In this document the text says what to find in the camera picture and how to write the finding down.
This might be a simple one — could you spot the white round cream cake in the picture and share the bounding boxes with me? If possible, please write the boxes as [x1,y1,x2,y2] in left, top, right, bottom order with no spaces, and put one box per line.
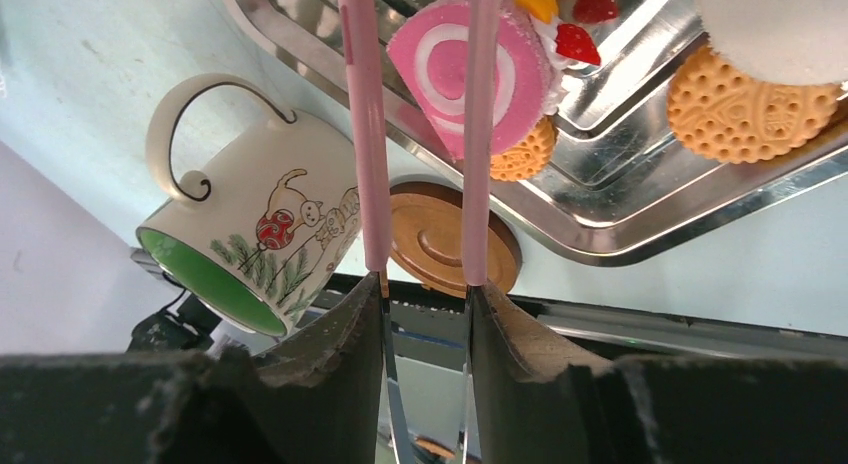
[695,0,847,85]

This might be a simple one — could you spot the large floral green-inside mug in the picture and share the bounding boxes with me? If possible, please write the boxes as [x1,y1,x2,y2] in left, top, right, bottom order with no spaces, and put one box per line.
[136,74,361,338]

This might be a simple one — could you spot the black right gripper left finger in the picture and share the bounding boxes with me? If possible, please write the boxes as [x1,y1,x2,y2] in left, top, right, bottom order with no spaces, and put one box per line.
[1,273,383,463]

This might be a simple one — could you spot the round biscuit front left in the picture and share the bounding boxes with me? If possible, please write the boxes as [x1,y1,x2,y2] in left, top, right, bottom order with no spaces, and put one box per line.
[490,116,557,182]

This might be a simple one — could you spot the round biscuit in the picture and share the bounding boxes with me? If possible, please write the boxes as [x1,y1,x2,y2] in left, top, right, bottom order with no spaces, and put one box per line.
[667,45,841,164]
[490,116,557,182]

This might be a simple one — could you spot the pink-tipped metal tongs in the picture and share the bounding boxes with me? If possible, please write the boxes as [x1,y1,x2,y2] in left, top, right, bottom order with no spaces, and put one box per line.
[337,0,501,463]

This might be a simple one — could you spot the large wooden coaster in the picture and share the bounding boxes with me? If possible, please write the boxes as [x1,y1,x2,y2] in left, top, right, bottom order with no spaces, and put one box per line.
[390,181,523,298]

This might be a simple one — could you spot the round biscuit front middle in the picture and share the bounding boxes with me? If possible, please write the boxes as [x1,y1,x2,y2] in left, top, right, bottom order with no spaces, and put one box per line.
[667,45,841,164]

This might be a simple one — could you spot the stainless steel tray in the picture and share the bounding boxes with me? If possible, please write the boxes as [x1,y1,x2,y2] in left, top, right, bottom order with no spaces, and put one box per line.
[222,0,847,267]

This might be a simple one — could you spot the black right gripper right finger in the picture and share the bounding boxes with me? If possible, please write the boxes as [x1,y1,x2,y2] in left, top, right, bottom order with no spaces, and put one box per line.
[466,283,847,463]

